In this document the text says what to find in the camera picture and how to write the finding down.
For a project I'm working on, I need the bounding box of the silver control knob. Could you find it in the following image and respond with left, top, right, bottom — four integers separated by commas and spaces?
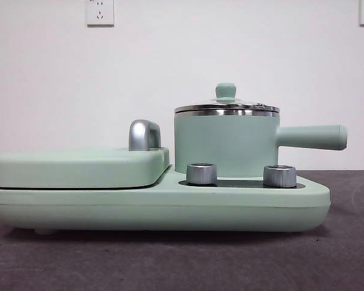
186, 162, 218, 185
263, 164, 297, 187

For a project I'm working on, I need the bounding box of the mint green hinged cooker cover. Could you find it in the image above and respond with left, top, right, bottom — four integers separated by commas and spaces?
0, 147, 170, 189

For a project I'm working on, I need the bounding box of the silver cover handle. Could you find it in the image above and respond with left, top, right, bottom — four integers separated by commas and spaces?
128, 119, 163, 152

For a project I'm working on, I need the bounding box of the glass lid with green knob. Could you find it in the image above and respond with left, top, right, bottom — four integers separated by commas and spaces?
174, 82, 280, 113

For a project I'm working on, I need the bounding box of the black control panel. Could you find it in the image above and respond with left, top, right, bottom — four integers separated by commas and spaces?
179, 179, 298, 187

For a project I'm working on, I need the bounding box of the mint green cooker base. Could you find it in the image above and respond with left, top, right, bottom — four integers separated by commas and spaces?
0, 169, 331, 236

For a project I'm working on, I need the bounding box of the mint green pot with handle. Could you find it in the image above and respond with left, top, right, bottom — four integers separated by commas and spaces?
173, 105, 349, 179

